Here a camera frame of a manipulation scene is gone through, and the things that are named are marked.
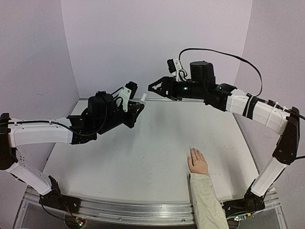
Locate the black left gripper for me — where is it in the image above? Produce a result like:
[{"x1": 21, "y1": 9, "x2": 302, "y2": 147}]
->
[{"x1": 98, "y1": 100, "x2": 145, "y2": 136}]

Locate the clear nail polish bottle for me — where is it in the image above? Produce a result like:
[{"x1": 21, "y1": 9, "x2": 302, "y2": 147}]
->
[{"x1": 137, "y1": 93, "x2": 147, "y2": 105}]

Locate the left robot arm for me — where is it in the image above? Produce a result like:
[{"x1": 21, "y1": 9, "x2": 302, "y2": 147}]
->
[{"x1": 0, "y1": 87, "x2": 147, "y2": 208}]

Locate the beige sleeved forearm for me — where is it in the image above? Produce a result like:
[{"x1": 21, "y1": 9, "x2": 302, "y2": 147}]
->
[{"x1": 190, "y1": 173, "x2": 229, "y2": 229}]

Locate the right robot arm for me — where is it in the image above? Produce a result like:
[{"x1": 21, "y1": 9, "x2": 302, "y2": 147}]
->
[{"x1": 148, "y1": 60, "x2": 304, "y2": 197}]

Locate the mannequin hand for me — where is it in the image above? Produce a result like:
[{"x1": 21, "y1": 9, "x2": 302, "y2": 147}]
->
[{"x1": 188, "y1": 148, "x2": 209, "y2": 175}]

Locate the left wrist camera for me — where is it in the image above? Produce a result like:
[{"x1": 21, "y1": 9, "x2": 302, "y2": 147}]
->
[{"x1": 116, "y1": 82, "x2": 138, "y2": 112}]

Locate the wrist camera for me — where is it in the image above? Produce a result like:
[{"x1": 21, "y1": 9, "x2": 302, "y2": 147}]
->
[
  {"x1": 116, "y1": 82, "x2": 138, "y2": 112},
  {"x1": 167, "y1": 59, "x2": 187, "y2": 82}
]

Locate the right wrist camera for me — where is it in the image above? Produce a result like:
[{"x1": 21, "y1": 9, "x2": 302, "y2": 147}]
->
[{"x1": 167, "y1": 59, "x2": 187, "y2": 82}]

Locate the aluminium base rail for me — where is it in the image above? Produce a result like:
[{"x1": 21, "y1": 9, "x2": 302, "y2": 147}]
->
[{"x1": 13, "y1": 187, "x2": 288, "y2": 229}]

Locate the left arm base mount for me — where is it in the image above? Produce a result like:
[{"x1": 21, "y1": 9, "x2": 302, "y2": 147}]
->
[{"x1": 39, "y1": 176, "x2": 81, "y2": 213}]

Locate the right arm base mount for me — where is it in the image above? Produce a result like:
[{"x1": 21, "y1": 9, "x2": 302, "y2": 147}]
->
[{"x1": 222, "y1": 188, "x2": 266, "y2": 219}]

